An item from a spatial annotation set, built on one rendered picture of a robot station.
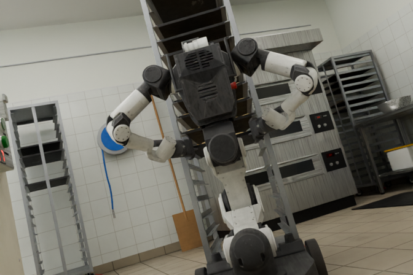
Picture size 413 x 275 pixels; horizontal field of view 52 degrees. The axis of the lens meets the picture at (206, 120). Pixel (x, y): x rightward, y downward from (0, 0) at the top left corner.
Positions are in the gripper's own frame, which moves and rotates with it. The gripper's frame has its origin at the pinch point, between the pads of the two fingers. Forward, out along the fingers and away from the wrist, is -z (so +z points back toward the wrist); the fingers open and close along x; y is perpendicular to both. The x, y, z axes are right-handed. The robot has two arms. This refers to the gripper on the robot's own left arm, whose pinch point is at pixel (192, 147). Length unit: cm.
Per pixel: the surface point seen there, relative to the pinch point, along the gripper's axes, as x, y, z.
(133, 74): 144, 211, -209
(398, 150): -33, -32, -342
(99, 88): 132, 237, -174
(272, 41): 115, 33, -239
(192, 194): -23.5, 5.7, 2.7
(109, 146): 58, 229, -161
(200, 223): -38.6, 5.7, 2.7
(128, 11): 222, 194, -209
